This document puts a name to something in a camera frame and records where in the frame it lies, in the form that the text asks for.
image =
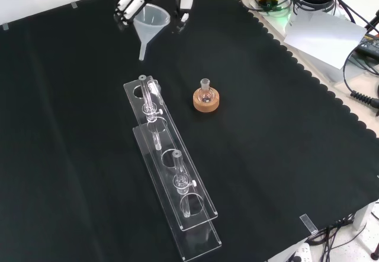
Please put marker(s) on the round-bottom glass flask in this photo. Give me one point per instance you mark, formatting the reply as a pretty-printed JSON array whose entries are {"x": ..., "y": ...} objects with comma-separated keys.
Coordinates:
[{"x": 204, "y": 84}]

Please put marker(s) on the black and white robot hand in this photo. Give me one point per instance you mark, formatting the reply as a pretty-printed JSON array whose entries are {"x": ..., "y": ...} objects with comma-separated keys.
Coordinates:
[{"x": 130, "y": 4}]

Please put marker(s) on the translucent plastic funnel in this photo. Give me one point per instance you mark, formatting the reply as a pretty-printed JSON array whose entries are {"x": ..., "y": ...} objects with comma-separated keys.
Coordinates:
[{"x": 151, "y": 22}]

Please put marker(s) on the pale board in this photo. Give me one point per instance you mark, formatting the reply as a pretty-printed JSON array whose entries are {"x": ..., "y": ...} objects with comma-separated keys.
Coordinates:
[{"x": 322, "y": 33}]

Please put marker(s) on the clear tape strip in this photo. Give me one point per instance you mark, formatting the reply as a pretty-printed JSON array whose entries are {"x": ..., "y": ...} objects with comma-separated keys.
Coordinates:
[
  {"x": 308, "y": 224},
  {"x": 74, "y": 5},
  {"x": 5, "y": 26}
]

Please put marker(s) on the black bench cloth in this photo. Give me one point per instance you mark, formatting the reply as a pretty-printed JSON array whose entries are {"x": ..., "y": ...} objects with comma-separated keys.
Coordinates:
[{"x": 266, "y": 155}]

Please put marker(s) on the black power adapter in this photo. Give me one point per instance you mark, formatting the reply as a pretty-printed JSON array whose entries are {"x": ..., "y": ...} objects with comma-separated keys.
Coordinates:
[{"x": 370, "y": 47}]

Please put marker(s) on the white power strip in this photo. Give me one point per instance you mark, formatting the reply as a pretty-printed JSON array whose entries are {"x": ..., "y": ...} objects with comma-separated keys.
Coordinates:
[{"x": 300, "y": 253}]

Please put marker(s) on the clear acrylic funnel stand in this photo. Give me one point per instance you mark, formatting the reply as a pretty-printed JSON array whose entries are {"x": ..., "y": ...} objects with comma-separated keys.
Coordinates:
[{"x": 168, "y": 142}]

